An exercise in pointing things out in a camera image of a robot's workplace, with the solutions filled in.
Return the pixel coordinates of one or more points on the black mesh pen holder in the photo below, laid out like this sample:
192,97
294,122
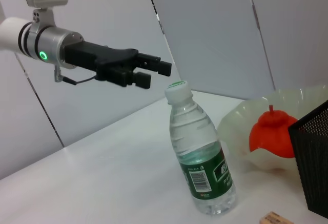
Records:
315,157

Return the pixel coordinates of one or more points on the red-orange toy orange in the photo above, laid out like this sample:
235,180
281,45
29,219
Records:
271,137

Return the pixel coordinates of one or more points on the small beige eraser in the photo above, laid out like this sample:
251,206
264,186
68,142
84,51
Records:
276,219

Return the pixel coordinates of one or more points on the pale green wavy glass plate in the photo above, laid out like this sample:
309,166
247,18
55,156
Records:
238,121

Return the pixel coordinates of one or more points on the clear green-label water bottle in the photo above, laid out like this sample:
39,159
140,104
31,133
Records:
194,142

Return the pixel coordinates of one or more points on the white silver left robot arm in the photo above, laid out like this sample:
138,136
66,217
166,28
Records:
51,47

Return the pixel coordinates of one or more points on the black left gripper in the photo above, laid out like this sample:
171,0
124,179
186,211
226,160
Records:
87,55

